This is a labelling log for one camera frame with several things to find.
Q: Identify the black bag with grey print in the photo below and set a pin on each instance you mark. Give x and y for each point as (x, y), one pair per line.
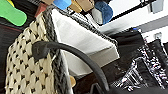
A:
(143, 73)

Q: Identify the yellow-brown snack item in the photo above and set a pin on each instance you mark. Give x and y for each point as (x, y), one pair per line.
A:
(72, 81)

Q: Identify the black chair with garments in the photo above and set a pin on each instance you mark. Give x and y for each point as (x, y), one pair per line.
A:
(126, 38)

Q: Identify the blue and white cap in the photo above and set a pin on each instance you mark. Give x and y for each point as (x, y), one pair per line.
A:
(104, 11)

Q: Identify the small cardboard box white label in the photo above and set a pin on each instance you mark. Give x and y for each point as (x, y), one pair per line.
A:
(82, 5)

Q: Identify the small blue box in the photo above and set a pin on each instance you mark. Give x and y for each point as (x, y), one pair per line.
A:
(62, 4)

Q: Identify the green and yellow toy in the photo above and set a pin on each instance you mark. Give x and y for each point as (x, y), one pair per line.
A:
(11, 13)

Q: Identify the white wall socket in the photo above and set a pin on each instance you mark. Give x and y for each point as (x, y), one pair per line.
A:
(157, 35)

